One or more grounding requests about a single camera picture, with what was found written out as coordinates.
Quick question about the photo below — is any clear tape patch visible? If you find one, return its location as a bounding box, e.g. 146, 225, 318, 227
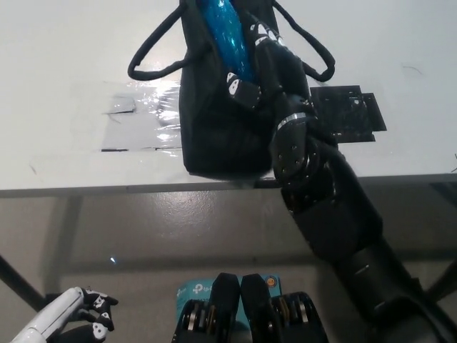
76, 84, 185, 153

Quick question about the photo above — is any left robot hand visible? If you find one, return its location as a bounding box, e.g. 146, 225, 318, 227
0, 285, 119, 343

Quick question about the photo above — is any black insulated tote bag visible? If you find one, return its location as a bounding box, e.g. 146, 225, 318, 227
128, 0, 336, 178

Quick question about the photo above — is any black tape table marker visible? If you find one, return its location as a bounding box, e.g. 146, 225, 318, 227
309, 84, 388, 144

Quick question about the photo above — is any blue plate stack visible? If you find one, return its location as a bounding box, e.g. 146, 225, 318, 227
203, 0, 256, 85

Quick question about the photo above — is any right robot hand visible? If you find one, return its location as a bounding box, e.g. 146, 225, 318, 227
226, 20, 318, 129

